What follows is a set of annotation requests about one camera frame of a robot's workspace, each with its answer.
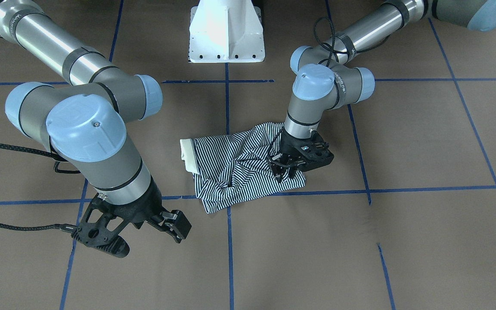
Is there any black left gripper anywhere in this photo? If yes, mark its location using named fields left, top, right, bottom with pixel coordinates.
left=266, top=131, right=310, bottom=183

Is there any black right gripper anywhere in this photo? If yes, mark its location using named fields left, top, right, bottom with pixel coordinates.
left=102, top=178, right=192, bottom=244

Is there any navy white striped polo shirt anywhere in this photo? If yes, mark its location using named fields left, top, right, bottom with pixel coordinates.
left=180, top=122, right=306, bottom=214

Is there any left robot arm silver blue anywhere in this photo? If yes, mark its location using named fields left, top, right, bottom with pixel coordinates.
left=267, top=0, right=496, bottom=182

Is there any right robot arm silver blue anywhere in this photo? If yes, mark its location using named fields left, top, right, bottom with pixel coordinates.
left=0, top=0, right=192, bottom=251

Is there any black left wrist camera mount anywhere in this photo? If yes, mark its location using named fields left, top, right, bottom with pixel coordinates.
left=298, top=131, right=335, bottom=172

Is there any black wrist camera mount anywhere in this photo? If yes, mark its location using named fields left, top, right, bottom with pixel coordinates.
left=71, top=195, right=130, bottom=258
left=298, top=131, right=335, bottom=172

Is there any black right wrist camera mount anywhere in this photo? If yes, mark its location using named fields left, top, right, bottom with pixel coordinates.
left=71, top=195, right=130, bottom=258

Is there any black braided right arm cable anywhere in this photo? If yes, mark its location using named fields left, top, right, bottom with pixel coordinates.
left=0, top=140, right=81, bottom=232

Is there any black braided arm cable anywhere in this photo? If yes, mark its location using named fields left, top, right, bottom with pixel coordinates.
left=313, top=16, right=391, bottom=65
left=0, top=140, right=81, bottom=232

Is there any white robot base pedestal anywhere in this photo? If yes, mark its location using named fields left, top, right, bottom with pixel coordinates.
left=188, top=0, right=266, bottom=63

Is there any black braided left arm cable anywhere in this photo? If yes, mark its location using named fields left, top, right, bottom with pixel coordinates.
left=313, top=16, right=391, bottom=65

